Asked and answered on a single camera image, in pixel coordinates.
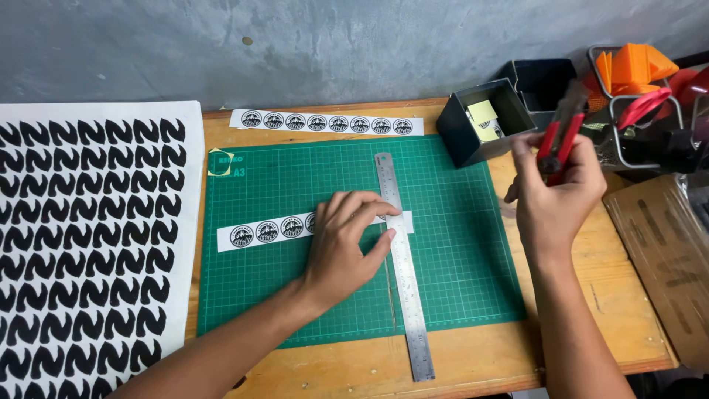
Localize person's left hand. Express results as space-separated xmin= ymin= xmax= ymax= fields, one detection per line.
xmin=299 ymin=191 xmax=402 ymax=305

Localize person's right hand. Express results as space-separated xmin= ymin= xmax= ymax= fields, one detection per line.
xmin=503 ymin=132 xmax=608 ymax=266

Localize red utility knife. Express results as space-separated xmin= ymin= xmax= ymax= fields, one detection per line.
xmin=536 ymin=80 xmax=589 ymax=186

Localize steel ruler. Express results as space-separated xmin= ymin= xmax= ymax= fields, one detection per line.
xmin=374 ymin=152 xmax=436 ymax=382

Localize sticker strip with round badges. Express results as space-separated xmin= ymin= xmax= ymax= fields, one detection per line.
xmin=216 ymin=210 xmax=414 ymax=253

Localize dark box with yellow notes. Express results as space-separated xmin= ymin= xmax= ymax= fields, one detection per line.
xmin=436 ymin=78 xmax=537 ymax=168

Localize empty dark box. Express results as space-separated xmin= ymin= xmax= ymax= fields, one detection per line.
xmin=497 ymin=58 xmax=578 ymax=114

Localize green cutting mat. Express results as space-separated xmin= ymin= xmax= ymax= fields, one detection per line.
xmin=197 ymin=134 xmax=527 ymax=350

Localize brown cardboard piece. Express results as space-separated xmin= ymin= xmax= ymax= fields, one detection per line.
xmin=603 ymin=173 xmax=709 ymax=371

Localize long sticker strip round badges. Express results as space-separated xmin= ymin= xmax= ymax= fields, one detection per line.
xmin=229 ymin=109 xmax=425 ymax=137

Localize yellow paper scrap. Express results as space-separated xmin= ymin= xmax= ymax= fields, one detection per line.
xmin=208 ymin=148 xmax=236 ymax=177

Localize white sheet with black pattern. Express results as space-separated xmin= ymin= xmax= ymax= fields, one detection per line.
xmin=0 ymin=100 xmax=206 ymax=399

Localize wire basket with orange parts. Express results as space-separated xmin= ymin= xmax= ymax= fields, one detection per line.
xmin=582 ymin=43 xmax=709 ymax=173

